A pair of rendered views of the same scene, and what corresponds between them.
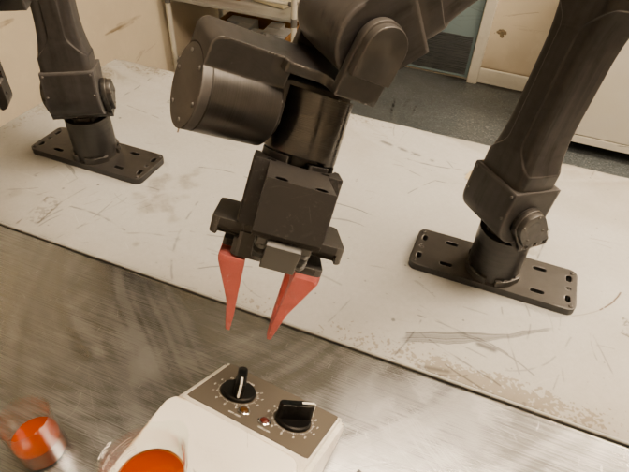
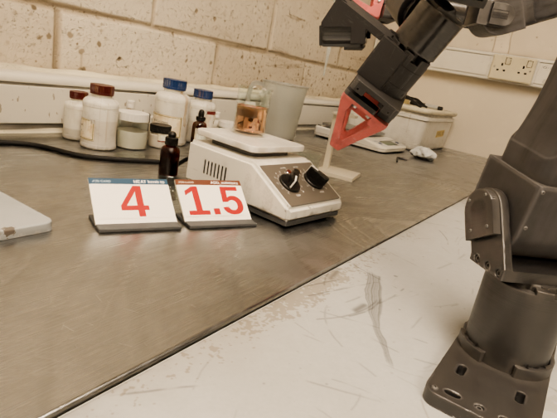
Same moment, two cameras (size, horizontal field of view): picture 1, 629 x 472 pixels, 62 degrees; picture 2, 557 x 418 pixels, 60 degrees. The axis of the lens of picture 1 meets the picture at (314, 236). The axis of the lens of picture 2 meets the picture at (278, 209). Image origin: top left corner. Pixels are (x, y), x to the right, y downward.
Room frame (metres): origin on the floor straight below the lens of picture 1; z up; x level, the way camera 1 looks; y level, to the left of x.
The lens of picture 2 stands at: (0.34, -0.60, 1.09)
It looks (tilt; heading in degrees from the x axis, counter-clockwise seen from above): 16 degrees down; 101
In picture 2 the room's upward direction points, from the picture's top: 11 degrees clockwise
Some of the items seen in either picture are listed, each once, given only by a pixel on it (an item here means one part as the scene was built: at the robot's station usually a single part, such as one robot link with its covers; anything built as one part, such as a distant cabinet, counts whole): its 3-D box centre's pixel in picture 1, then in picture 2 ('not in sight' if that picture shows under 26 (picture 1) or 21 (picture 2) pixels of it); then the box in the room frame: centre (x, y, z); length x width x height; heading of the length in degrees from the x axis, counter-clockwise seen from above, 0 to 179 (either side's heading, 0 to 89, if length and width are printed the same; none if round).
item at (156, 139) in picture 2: not in sight; (160, 135); (-0.09, 0.26, 0.92); 0.04 x 0.04 x 0.04
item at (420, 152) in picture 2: not in sight; (424, 153); (0.45, 0.93, 0.92); 0.08 x 0.08 x 0.04; 67
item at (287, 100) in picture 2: not in sight; (275, 109); (0.01, 0.73, 0.97); 0.18 x 0.13 x 0.15; 38
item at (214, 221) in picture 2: not in sight; (215, 202); (0.15, -0.06, 0.92); 0.09 x 0.06 x 0.04; 48
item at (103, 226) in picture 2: not in sight; (135, 203); (0.09, -0.14, 0.92); 0.09 x 0.06 x 0.04; 48
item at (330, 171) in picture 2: not in sight; (344, 144); (0.25, 0.39, 0.96); 0.08 x 0.08 x 0.13; 83
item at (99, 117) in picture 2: not in sight; (100, 116); (-0.15, 0.15, 0.95); 0.06 x 0.06 x 0.11
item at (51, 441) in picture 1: (33, 433); (307, 167); (0.21, 0.23, 0.93); 0.04 x 0.04 x 0.06
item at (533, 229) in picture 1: (510, 211); (530, 238); (0.46, -0.22, 1.00); 0.09 x 0.06 x 0.06; 25
